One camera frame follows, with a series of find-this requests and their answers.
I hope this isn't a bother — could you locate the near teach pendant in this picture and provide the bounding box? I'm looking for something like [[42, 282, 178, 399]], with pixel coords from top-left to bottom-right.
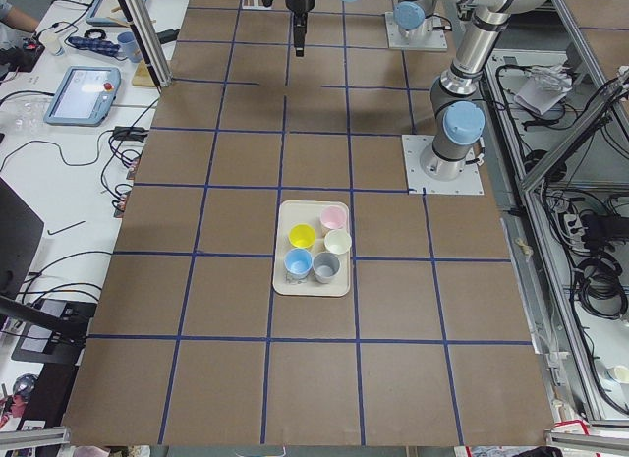
[[43, 66, 121, 127]]

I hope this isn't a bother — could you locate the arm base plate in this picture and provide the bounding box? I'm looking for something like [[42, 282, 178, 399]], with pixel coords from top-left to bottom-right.
[[401, 135, 485, 196], [384, 12, 448, 52]]

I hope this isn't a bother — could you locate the black power adapter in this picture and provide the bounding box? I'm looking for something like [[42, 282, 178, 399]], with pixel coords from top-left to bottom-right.
[[112, 126, 148, 143]]

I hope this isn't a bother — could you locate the cream plastic tray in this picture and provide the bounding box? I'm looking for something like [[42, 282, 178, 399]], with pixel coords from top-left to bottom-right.
[[272, 200, 352, 297]]

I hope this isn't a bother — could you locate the teach pendant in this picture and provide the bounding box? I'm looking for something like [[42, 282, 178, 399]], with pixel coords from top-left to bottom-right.
[[43, 66, 121, 127], [86, 0, 128, 28]]

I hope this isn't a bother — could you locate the yellow plastic cup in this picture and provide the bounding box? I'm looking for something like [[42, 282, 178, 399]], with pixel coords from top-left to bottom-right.
[[288, 223, 316, 250]]

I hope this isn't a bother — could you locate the pink plastic cup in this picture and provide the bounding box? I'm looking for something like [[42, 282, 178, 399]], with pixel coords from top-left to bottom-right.
[[319, 205, 347, 235]]

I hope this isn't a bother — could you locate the grey plastic cup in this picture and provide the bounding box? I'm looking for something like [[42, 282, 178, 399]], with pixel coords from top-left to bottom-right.
[[313, 252, 340, 284]]

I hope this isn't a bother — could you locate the person hand at desk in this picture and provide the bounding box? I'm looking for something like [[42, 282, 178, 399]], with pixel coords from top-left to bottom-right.
[[1, 3, 39, 33]]

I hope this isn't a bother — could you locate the wooden stand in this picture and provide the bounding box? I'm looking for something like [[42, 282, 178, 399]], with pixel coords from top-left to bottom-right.
[[131, 61, 161, 88]]

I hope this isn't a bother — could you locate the pale green plastic cup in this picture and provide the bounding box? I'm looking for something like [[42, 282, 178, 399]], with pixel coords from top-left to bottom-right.
[[323, 229, 353, 256]]

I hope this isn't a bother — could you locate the blue mug on desk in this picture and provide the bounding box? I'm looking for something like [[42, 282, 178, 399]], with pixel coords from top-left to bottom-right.
[[117, 31, 143, 64]]

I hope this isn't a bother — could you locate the far teach pendant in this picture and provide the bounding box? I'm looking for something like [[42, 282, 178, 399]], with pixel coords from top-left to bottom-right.
[[86, 0, 128, 28]]

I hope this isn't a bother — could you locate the aluminium frame post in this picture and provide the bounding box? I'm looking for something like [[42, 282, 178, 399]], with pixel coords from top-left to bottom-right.
[[117, 0, 172, 89]]

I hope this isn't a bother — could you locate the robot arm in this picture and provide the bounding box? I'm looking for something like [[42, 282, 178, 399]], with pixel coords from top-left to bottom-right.
[[393, 0, 436, 38], [342, 0, 546, 181]]

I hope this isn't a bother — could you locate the black monitor stand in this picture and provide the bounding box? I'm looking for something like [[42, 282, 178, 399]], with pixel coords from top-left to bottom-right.
[[1, 181, 96, 365]]

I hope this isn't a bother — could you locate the white paper cup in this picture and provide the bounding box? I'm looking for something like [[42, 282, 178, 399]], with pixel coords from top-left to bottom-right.
[[38, 29, 65, 57]]

